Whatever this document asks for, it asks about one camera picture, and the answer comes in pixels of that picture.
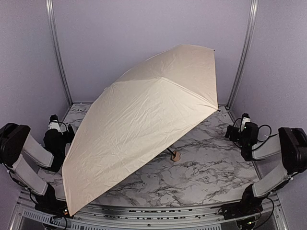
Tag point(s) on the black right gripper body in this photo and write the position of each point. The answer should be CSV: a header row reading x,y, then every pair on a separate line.
x,y
230,132

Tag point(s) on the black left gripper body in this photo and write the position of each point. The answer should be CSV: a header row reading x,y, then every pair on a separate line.
x,y
70,132

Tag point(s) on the beige folding umbrella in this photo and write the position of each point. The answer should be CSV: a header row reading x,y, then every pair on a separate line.
x,y
141,114

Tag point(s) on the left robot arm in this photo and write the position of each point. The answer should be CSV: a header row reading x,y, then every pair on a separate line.
x,y
18,149

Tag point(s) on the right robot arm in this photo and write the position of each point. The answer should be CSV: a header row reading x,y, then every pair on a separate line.
x,y
289,145

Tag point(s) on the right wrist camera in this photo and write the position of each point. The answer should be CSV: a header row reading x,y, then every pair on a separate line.
x,y
244,118

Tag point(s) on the right aluminium frame post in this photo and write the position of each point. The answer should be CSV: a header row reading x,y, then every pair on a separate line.
x,y
246,47

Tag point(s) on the aluminium frame post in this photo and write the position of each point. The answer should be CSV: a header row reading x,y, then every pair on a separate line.
x,y
54,35
246,47

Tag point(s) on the aluminium front rail base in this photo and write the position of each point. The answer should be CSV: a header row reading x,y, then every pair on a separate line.
x,y
99,217

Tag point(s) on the left aluminium frame post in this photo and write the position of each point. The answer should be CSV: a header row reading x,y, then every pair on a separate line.
x,y
54,35

